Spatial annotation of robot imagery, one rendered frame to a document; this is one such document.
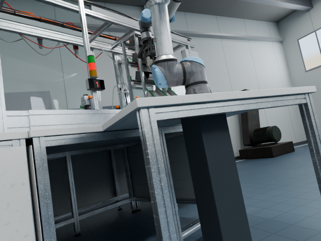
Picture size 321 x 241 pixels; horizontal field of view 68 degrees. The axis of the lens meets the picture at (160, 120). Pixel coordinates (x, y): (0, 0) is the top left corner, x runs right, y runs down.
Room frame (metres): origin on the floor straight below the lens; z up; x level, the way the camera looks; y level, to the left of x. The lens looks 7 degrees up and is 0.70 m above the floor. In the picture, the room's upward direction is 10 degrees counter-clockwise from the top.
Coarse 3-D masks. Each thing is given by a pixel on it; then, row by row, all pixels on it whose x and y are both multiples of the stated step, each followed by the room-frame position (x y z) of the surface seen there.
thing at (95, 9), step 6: (90, 6) 2.13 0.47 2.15; (102, 12) 2.20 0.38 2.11; (108, 12) 2.25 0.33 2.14; (120, 18) 2.36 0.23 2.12; (126, 18) 2.42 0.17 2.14; (138, 24) 2.54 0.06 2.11; (174, 36) 3.00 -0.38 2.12; (180, 36) 3.09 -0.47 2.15; (102, 42) 2.77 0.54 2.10; (108, 42) 2.82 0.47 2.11
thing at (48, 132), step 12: (36, 132) 0.94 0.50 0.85; (48, 132) 0.98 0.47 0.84; (60, 132) 1.01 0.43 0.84; (72, 132) 1.05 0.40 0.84; (84, 132) 1.09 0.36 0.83; (96, 132) 1.17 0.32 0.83; (72, 144) 1.65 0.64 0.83; (84, 144) 1.85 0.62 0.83; (96, 144) 2.13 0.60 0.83; (108, 144) 2.48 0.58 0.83
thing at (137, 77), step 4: (136, 72) 1.92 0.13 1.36; (144, 72) 1.98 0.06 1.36; (148, 72) 2.00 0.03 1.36; (136, 76) 1.93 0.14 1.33; (140, 76) 1.88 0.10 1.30; (144, 76) 1.83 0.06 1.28; (148, 76) 2.01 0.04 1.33; (140, 80) 1.89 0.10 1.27; (148, 80) 1.80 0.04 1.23; (152, 80) 1.75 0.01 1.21
